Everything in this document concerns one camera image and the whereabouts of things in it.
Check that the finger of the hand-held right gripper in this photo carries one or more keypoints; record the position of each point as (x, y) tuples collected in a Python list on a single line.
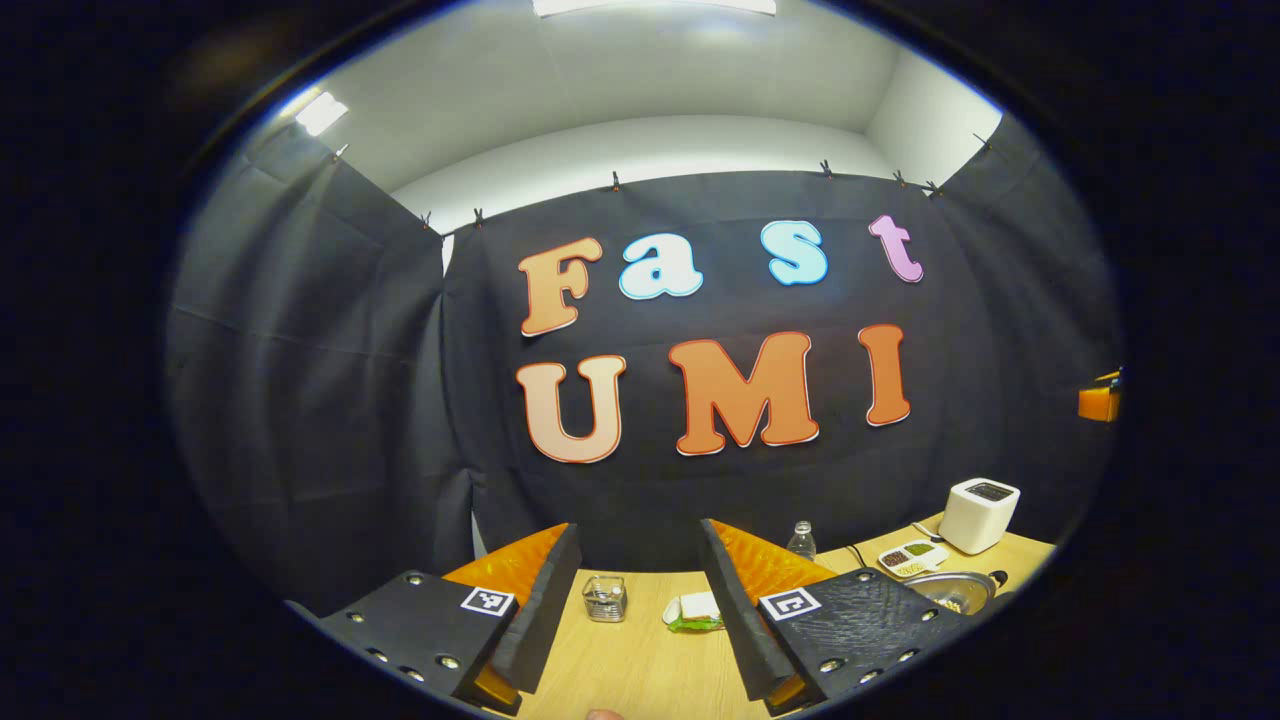
[(1097, 403)]

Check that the clear plastic water bottle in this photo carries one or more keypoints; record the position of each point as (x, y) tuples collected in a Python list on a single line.
[(802, 545)]

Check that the black backdrop cloth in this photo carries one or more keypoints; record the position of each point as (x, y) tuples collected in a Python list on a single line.
[(350, 400)]

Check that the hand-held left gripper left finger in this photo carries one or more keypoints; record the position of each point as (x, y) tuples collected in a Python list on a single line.
[(550, 610)]

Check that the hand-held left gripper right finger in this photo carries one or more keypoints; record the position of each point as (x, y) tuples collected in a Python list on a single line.
[(735, 610)]

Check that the sandwich with lettuce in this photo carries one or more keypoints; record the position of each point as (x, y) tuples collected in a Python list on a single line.
[(695, 608)]

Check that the pile of yellow soybeans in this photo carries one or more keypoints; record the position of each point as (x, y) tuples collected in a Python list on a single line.
[(952, 604)]

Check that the white divided dish of beans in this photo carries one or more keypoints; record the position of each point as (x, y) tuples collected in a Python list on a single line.
[(935, 555)]

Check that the white toaster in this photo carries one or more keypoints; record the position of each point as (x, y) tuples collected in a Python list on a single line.
[(975, 525)]

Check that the ceiling light panel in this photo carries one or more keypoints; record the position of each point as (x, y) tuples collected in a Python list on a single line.
[(655, 5), (320, 113)]

